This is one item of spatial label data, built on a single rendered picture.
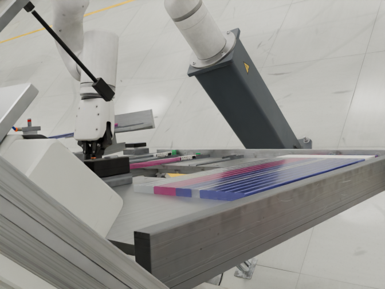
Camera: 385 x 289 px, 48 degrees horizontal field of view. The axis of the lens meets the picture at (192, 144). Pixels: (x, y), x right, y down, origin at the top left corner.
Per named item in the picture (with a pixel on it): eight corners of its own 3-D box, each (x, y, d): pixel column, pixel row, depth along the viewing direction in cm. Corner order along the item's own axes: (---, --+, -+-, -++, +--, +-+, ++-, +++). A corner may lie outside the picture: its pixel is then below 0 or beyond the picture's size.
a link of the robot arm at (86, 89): (71, 85, 105) (71, 97, 105) (94, 81, 100) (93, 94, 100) (99, 91, 112) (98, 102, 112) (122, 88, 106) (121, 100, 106)
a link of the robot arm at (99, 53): (72, 85, 107) (90, 81, 100) (76, 32, 108) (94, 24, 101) (103, 91, 112) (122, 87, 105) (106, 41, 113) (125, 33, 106)
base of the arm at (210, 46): (195, 42, 170) (170, 4, 159) (239, 26, 161) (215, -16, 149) (185, 74, 158) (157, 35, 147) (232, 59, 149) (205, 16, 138)
